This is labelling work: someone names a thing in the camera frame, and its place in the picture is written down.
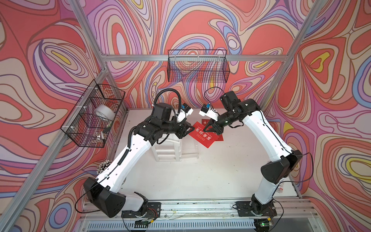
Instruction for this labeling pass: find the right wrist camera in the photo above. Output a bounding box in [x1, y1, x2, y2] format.
[199, 103, 219, 121]

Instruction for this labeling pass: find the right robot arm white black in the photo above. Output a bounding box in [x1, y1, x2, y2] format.
[199, 91, 303, 216]

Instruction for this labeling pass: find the black wire basket left wall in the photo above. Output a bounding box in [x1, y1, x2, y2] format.
[60, 80, 125, 148]

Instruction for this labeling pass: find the black wire basket wall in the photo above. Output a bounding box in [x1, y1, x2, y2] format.
[60, 80, 125, 148]
[167, 48, 230, 84]

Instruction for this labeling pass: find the aluminium front rail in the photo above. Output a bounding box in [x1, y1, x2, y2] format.
[82, 198, 318, 224]

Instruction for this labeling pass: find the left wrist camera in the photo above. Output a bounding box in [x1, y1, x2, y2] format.
[176, 103, 193, 124]

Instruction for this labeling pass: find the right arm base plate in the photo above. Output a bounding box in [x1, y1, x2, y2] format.
[233, 200, 277, 218]

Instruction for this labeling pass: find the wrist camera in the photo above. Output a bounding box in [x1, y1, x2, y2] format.
[199, 103, 219, 121]
[176, 103, 193, 124]

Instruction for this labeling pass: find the small red white packet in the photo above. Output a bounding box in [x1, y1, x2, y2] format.
[276, 183, 284, 193]

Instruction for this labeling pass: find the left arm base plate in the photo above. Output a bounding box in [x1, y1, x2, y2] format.
[121, 202, 161, 219]

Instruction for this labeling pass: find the black wire basket back wall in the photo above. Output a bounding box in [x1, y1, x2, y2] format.
[167, 48, 230, 84]

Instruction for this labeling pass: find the white tape roll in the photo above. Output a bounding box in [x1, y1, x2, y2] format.
[94, 104, 116, 120]

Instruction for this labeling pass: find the white plastic drawer organizer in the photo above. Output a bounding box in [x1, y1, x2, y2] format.
[151, 134, 182, 162]

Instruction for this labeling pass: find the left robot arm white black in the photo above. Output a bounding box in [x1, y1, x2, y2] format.
[83, 103, 194, 218]

